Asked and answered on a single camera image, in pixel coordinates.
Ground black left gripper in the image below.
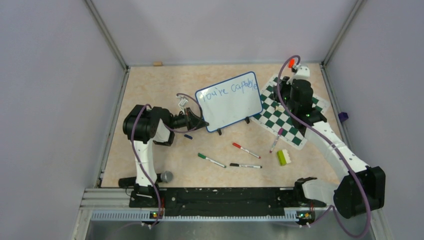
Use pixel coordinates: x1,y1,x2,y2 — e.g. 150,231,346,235
168,107,209,131

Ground blue marker cap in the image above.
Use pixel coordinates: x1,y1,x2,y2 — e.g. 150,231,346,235
184,134,193,140

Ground blue framed whiteboard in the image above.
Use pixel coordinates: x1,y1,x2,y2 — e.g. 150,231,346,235
195,71,263,133

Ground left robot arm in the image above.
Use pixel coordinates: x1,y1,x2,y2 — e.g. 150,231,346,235
122,104,209,207

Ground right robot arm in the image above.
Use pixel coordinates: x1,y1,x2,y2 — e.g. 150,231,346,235
273,76,386,219

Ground white chess pawn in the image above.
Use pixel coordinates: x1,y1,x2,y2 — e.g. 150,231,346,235
275,106,285,112

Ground green white chessboard mat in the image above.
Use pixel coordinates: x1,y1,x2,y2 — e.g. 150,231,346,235
250,73,331,151

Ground green marker pen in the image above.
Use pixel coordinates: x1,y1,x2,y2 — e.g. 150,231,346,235
197,153,227,168

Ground orange red block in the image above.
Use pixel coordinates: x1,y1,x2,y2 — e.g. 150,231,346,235
288,58,295,69

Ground purple marker pen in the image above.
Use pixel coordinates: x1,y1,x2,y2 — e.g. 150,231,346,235
269,128,283,154

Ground red marker pen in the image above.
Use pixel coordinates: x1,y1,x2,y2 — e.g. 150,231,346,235
232,142,261,159

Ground purple block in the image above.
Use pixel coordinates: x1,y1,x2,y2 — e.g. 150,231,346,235
338,112,349,123

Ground black marker pen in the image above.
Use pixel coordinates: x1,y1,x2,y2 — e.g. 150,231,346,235
229,163,262,169

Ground lime green toy brick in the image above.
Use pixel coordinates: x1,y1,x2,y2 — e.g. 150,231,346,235
277,149,292,166

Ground small wooden block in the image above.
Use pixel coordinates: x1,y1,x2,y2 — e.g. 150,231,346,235
153,61,163,67

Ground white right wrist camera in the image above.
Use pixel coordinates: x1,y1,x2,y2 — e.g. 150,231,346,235
291,64,311,80

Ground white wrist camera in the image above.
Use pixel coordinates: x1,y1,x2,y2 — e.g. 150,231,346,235
176,95,189,108
291,64,311,80

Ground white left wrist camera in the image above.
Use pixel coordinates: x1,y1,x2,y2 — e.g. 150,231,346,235
176,95,189,108

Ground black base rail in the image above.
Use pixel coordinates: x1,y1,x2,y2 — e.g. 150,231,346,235
129,187,325,217

